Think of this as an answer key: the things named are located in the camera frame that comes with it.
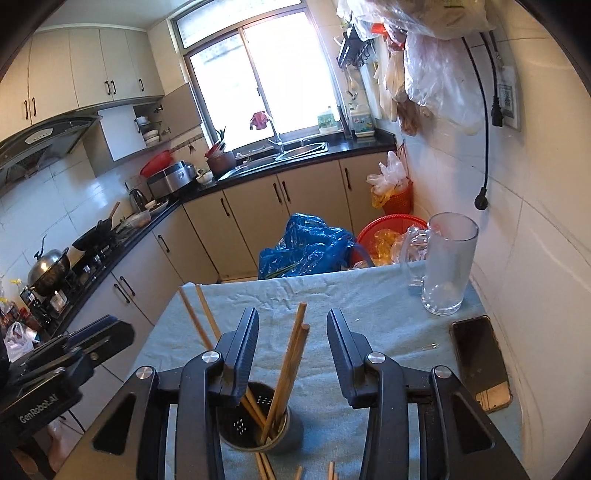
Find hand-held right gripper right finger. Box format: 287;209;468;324
326;309;532;480

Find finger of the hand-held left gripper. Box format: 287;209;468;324
9;320;136;398
67;315;123;335

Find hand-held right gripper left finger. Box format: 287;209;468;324
53;307;262;480

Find perforated metal chopstick holder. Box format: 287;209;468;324
215;381;305;455

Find brown pot with utensils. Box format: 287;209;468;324
206;150;237;176

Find gas stove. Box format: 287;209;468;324
23;240;121;324

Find steel pot with lid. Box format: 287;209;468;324
28;235;71;296

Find white plastic bag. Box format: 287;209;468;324
4;322;40;363

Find light blue table cloth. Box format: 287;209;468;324
69;261;525;480

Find black wok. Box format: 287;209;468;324
71;217;116;250

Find blue plastic bag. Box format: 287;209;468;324
259;213;357;280

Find clear plastic bag in basket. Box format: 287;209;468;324
374;226;430;265

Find large red plastic basket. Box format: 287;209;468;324
355;213;429;268

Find black smartphone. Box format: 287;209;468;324
450;315;513;414

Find beige lower kitchen cabinets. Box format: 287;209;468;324
51;152;414;416

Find beige kitchen cabinets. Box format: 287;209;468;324
51;152;414;416
0;28;165;141

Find clear glass mug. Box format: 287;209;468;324
398;212;480;317

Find silver rice cooker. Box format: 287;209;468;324
147;161;197;197

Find red plastic colander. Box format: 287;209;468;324
139;148;176;178

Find small red plastic basket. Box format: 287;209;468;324
372;180;414;215

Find grey range hood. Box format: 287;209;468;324
0;114;103;185

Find open dish cabinet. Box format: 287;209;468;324
97;83;204;161

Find stainless steel sink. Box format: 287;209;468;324
217;141;329;181

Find black kitchen countertop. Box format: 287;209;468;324
41;129;398;337

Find white container green print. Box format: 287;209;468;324
351;104;375;138

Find beige upper kitchen cabinets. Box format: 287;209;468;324
0;28;165;141

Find kitchen window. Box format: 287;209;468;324
171;0;345;155

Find hanging plastic bags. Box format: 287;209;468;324
337;0;497;137

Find black power cable with plug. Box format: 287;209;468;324
462;37;491;212

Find white wall card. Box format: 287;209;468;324
496;65;522;132

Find black wall shelf rack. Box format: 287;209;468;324
337;23;376;70

